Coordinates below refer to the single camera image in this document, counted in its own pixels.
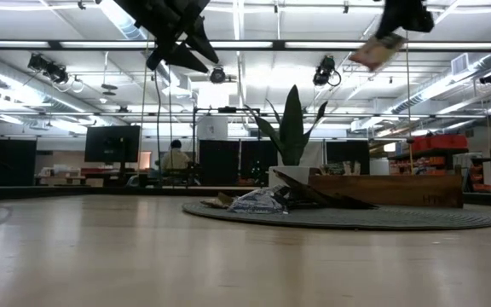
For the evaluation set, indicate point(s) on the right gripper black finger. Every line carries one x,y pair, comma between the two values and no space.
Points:
389,21

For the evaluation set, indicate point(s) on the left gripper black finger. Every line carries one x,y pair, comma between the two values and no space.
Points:
200,42
183,57

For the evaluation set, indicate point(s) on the wooden tea organiser box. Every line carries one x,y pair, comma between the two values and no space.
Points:
399,192

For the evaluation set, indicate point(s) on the white sign board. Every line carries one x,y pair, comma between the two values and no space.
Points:
212,128

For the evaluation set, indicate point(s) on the thin vertical pole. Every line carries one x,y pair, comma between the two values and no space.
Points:
408,106

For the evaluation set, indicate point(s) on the person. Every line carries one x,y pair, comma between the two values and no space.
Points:
176,160

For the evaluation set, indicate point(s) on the black partition panel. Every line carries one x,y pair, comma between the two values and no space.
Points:
348,151
4,160
220,162

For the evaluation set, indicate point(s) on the black monitor on stand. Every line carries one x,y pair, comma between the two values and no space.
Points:
112,144

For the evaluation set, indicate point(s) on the snake plant in white pot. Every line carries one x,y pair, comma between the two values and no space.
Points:
291,128

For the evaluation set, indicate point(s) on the red storage bin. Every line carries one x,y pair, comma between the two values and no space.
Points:
420,144
448,141

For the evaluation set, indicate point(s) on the dark storage shelf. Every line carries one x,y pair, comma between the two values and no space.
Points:
429,160

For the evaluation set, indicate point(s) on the cluttered background desk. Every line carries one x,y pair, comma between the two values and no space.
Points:
66,175

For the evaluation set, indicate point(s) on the black rack with orange bins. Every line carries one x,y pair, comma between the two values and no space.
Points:
480,175

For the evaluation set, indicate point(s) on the round grey woven mat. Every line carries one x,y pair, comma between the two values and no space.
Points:
356,219

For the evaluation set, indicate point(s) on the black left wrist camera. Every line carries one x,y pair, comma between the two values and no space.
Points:
153,60

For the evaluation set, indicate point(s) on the black mounted camera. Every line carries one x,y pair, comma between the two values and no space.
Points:
324,70
489,78
217,75
49,68

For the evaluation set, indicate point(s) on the black metal frame stand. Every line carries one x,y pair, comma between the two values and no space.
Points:
228,109

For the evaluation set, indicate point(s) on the silver ventilation duct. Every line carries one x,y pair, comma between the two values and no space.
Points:
15,85
441,85

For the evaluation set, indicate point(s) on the black frame bar with lights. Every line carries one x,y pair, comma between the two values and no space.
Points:
313,44

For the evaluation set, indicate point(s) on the black aluminium table frame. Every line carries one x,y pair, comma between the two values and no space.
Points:
100,192

